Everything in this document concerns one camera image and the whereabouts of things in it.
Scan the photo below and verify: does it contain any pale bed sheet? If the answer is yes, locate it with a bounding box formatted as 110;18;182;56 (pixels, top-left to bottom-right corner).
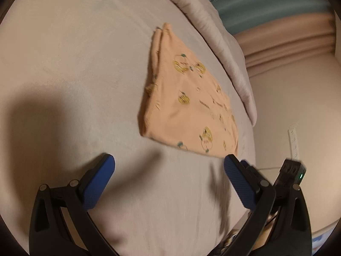
0;0;257;256

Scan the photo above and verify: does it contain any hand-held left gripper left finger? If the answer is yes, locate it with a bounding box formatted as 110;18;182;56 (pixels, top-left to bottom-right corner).
29;153;116;256

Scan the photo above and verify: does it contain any orange cartoon print pajama top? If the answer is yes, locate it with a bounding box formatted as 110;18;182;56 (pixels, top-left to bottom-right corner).
139;23;239;158

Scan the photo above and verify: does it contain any white power strip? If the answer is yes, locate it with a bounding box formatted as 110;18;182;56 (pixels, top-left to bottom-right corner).
288;124;301;160

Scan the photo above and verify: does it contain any grey duvet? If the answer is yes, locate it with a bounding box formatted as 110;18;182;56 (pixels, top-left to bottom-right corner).
146;0;258;128

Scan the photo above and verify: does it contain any teal curtain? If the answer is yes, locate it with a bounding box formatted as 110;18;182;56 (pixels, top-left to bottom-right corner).
190;0;337;36

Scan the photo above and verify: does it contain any beige curtain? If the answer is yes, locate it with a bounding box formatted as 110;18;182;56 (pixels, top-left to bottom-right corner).
234;13;337;76

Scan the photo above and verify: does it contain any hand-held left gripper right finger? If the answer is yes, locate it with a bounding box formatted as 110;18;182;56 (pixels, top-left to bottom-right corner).
210;154;312;256

